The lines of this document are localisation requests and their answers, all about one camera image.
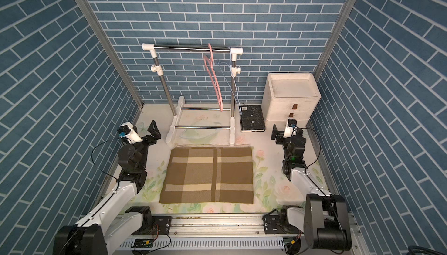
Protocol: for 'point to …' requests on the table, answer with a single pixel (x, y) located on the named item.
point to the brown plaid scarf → (209, 175)
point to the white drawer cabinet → (289, 95)
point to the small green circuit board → (144, 243)
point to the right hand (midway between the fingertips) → (286, 125)
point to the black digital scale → (252, 119)
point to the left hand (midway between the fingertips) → (151, 123)
